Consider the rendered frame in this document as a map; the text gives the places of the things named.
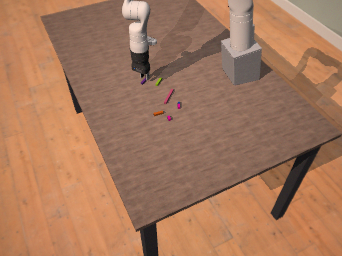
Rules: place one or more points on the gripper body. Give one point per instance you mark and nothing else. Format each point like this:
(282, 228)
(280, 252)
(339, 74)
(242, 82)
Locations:
(140, 55)

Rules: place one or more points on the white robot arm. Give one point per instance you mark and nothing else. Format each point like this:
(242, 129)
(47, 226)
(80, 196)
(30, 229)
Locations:
(241, 22)

